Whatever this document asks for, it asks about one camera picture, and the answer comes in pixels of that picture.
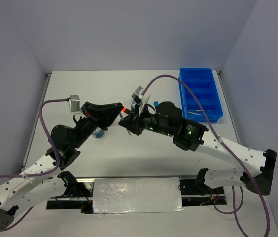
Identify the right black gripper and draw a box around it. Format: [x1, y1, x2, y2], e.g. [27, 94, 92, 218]
[118, 101, 174, 136]

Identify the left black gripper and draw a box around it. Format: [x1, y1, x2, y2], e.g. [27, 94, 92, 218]
[73, 102, 126, 149]

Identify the orange cap black highlighter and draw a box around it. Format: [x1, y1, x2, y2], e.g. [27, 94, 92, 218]
[122, 107, 131, 114]

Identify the blue paint jar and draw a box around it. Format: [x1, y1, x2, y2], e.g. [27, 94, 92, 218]
[92, 127, 104, 138]
[130, 98, 137, 111]

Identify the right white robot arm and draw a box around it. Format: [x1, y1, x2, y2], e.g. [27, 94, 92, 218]
[119, 101, 277, 196]

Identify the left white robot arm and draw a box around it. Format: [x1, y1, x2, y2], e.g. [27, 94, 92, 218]
[0, 98, 124, 232]

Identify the blue compartment tray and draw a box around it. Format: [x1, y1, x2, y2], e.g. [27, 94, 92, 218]
[179, 68, 223, 123]

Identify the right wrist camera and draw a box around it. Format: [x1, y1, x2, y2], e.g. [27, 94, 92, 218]
[132, 86, 151, 116]

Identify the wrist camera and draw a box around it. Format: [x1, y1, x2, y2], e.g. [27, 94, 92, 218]
[132, 86, 151, 116]
[68, 95, 80, 114]

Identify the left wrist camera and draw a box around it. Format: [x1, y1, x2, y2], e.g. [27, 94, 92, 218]
[68, 95, 80, 114]

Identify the reflective silver base plate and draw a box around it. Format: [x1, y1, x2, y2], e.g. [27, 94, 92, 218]
[46, 177, 227, 214]

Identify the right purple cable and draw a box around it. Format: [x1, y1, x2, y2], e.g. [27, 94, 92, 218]
[142, 74, 270, 237]

